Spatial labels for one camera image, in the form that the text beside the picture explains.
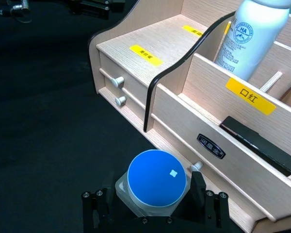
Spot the dark cable with silver plug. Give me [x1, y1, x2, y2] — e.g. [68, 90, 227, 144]
[0, 0, 32, 24]

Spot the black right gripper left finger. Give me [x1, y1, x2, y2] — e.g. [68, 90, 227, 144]
[81, 171, 116, 229]

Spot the black oval nameplate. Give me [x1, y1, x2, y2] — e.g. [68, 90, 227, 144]
[196, 133, 226, 160]

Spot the clear jar with blue lid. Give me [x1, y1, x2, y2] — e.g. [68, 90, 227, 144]
[114, 149, 192, 218]

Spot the white spray bottle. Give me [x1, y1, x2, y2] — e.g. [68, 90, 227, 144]
[214, 0, 291, 82]

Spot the pale wooden desk organizer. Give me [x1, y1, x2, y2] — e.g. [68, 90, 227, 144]
[88, 0, 291, 233]

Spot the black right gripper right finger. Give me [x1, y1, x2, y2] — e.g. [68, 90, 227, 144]
[190, 171, 230, 229]

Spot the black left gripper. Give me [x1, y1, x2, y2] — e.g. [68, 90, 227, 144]
[68, 0, 126, 20]

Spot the yellow label sticker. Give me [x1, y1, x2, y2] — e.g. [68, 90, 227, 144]
[181, 25, 205, 37]
[225, 77, 277, 116]
[129, 44, 163, 67]

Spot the thin wooden stick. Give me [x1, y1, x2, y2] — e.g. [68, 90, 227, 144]
[259, 71, 283, 93]

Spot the white drawer knob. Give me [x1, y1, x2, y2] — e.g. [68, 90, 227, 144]
[111, 76, 125, 88]
[114, 95, 128, 106]
[189, 161, 204, 172]

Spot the flat black cosmetic case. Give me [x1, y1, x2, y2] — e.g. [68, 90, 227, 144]
[219, 116, 291, 178]

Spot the black table cloth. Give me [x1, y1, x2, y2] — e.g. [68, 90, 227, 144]
[0, 0, 161, 233]

